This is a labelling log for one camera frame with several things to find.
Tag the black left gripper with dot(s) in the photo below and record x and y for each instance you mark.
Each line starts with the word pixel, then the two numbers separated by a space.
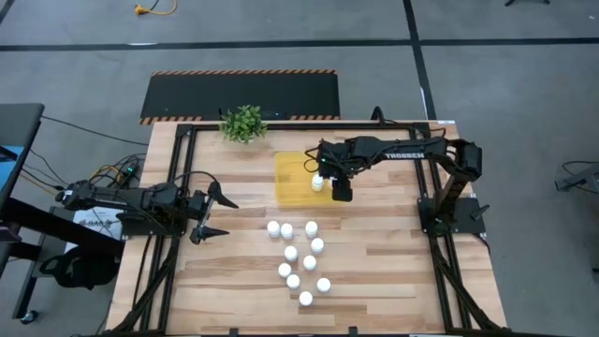
pixel 197 206

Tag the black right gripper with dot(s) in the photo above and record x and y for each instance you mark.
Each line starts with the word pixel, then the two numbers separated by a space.
pixel 339 161

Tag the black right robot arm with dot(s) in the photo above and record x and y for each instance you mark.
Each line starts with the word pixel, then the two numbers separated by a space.
pixel 407 155

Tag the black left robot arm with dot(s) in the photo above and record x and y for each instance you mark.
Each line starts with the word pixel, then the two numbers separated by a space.
pixel 117 199

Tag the yellow translucent plastic basket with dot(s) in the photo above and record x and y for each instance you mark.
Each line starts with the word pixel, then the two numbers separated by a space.
pixel 292 182

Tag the black power box green lights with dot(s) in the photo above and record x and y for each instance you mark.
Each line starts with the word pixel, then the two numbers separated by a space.
pixel 130 169

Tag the green plant in white pot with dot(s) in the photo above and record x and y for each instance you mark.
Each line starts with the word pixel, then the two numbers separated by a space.
pixel 243 124

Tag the black hazard-striped floor mat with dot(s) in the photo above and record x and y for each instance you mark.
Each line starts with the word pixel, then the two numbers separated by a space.
pixel 243 96

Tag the white printed paper sheet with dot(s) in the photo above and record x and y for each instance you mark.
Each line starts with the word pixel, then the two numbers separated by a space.
pixel 93 217

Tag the black bag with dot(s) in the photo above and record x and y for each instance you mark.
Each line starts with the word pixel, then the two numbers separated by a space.
pixel 77 269

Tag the black rolling desk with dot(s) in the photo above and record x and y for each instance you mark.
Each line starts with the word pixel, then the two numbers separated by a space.
pixel 18 121

